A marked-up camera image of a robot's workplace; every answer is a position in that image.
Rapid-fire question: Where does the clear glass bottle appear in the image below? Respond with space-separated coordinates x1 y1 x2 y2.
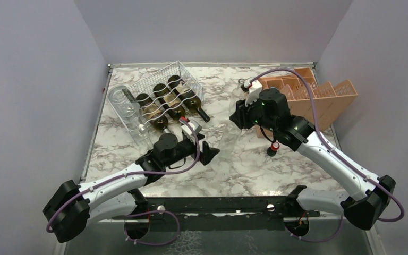
228 78 245 116
218 121 242 159

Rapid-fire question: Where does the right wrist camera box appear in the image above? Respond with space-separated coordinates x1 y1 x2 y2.
241 80 263 107

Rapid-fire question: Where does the clear glass bottle back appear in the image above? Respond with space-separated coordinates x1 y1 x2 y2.
228 78 245 116

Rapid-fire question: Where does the green bottle black neck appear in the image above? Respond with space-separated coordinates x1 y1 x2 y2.
136 93 171 133

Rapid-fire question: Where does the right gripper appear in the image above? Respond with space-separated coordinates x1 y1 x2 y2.
230 93 277 132

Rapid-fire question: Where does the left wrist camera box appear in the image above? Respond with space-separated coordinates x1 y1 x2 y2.
179 117 202 142

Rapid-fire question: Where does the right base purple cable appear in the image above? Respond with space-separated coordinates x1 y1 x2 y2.
284 215 344 243

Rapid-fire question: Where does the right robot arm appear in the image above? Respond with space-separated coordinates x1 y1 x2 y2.
229 88 396 230

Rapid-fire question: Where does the green wine bottle front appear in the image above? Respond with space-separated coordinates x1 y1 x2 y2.
167 75 210 122

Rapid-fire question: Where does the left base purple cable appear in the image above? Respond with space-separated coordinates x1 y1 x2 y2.
123 210 182 247

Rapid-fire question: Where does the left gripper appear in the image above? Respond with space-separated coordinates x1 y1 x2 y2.
164 132 219 167

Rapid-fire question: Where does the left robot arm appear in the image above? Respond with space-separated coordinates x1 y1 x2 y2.
42 133 220 243

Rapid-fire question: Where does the green bottle silver neck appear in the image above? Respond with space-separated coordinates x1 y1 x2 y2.
153 83 186 120

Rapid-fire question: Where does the red black bottle stopper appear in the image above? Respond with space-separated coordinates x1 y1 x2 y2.
267 141 280 157

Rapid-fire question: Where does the peach plastic crate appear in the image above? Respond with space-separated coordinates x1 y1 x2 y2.
259 67 358 132

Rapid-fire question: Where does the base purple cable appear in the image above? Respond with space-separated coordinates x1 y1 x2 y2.
123 210 182 247
284 215 344 243

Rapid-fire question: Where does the clear bottle silver cap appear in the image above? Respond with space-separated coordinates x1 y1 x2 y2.
107 85 152 147

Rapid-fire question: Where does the white wire wine rack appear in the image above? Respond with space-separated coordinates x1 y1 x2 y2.
107 61 210 146

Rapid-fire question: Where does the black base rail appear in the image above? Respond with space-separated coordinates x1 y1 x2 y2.
114 195 320 231

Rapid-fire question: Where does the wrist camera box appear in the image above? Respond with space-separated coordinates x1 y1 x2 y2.
241 80 263 107
179 117 202 142

